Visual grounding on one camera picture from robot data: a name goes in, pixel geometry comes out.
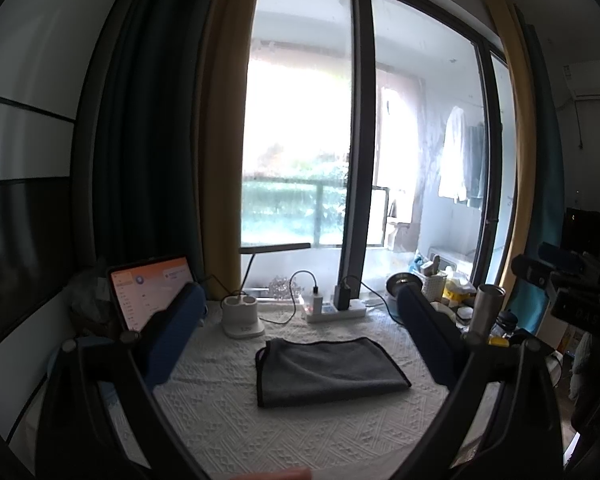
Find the purple and grey microfibre towel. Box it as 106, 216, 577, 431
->
254, 337, 412, 408

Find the white desk lamp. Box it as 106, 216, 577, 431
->
221, 243, 311, 339

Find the light blue steel bowl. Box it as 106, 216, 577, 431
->
386, 272, 422, 310

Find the yellow curtain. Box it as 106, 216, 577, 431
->
197, 0, 257, 300

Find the white air conditioner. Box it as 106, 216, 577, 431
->
562, 60, 600, 101

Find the dark window frame post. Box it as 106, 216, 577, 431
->
338, 0, 376, 284

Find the white textured tablecloth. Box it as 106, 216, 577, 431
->
154, 304, 448, 479

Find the tablet with orange screen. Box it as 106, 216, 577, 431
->
111, 258, 193, 332

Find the white perforated utensil basket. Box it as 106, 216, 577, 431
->
422, 272, 446, 302

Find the black charger plug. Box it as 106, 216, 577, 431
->
332, 283, 351, 311

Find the teal curtain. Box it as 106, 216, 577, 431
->
509, 11, 565, 333

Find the white charger plug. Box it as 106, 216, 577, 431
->
311, 285, 324, 315

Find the stainless steel tumbler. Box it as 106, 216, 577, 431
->
464, 284, 506, 346

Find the black cable from white charger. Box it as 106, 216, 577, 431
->
258, 270, 319, 326

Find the white power strip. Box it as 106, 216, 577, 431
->
303, 299, 367, 324

